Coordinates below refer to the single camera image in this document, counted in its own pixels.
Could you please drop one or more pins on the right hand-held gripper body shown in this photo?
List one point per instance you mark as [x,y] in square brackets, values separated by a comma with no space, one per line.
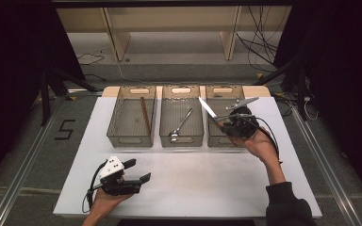
[242,125]

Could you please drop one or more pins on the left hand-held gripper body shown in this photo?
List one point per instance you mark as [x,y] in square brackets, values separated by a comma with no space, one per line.
[111,168]

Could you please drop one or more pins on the smoky transparent plastic bin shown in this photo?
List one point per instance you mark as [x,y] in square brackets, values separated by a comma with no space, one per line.
[213,135]
[128,119]
[185,125]

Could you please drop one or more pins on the metal spoon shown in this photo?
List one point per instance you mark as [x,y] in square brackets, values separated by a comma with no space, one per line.
[174,136]

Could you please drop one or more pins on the person's right hand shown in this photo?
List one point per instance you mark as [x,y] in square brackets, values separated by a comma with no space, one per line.
[260,146]

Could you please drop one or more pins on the person's left hand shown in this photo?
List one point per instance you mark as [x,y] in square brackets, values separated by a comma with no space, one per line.
[102,205]

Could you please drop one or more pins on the yellow floor tape piece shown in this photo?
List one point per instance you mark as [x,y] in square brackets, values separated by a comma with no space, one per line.
[259,75]
[72,98]

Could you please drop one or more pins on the black metal stand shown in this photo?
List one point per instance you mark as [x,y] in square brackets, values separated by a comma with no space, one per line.
[301,94]
[45,100]

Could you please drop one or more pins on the dark curtain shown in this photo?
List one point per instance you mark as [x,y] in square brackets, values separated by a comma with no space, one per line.
[9,62]
[342,62]

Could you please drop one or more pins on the light wooden shelf unit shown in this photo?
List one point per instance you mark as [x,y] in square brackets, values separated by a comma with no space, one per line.
[121,40]

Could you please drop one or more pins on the short metal floor rail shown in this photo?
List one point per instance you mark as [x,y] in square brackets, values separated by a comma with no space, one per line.
[85,91]

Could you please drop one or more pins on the long metal floor rail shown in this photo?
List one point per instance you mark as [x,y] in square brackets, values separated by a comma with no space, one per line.
[326,169]
[19,182]

